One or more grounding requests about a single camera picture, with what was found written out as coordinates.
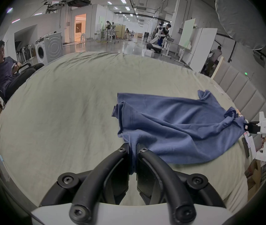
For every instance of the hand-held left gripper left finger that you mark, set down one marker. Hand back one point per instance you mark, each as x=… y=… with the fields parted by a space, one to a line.
x=104 y=174

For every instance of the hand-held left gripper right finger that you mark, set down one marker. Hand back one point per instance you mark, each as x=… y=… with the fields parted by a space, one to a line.
x=161 y=174

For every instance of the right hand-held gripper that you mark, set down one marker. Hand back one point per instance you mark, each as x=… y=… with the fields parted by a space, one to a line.
x=265 y=128

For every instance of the dark blue shirt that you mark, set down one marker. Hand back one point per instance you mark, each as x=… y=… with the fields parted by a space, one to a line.
x=170 y=130

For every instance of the padded grey headboard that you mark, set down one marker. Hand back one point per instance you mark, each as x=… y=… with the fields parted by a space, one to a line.
x=243 y=88

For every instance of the bed with beige sheet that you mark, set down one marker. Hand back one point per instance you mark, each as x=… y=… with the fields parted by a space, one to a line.
x=60 y=116

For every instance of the white cabinet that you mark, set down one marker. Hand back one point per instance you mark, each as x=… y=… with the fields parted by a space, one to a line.
x=200 y=48

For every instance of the grey softbox lamp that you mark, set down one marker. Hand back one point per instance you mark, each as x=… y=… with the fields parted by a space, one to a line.
x=240 y=20

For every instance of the white table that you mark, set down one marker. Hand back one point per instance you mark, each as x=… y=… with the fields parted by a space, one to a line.
x=172 y=48

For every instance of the white humanoid robot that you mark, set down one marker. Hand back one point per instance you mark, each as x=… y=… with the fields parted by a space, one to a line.
x=158 y=37

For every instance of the white washing machine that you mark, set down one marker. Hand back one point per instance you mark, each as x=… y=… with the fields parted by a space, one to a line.
x=47 y=47

